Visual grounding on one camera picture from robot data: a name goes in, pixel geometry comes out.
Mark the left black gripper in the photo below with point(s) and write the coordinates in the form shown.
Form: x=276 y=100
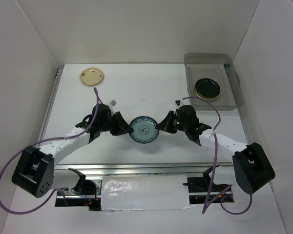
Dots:
x=122 y=126

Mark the cream plate with flowers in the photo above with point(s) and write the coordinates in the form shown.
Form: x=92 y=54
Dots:
x=91 y=76

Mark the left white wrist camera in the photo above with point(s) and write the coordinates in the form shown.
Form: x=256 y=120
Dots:
x=112 y=103

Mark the aluminium table frame rail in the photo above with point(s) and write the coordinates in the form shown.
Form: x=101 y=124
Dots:
x=139 y=90

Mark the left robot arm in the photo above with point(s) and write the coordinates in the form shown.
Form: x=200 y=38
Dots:
x=34 y=172

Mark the blue patterned plate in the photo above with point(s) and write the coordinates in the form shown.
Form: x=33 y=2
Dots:
x=144 y=129

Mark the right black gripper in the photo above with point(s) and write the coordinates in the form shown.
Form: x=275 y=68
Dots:
x=166 y=124

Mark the white foil covered panel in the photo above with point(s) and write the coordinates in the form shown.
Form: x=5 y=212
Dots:
x=135 y=193

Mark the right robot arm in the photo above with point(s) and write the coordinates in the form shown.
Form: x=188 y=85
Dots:
x=252 y=168

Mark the black plate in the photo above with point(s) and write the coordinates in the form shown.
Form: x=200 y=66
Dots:
x=206 y=85

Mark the clear plastic bin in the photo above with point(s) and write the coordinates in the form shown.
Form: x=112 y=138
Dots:
x=220 y=68

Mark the lime green plate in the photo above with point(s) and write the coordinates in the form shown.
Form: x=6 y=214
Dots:
x=208 y=95

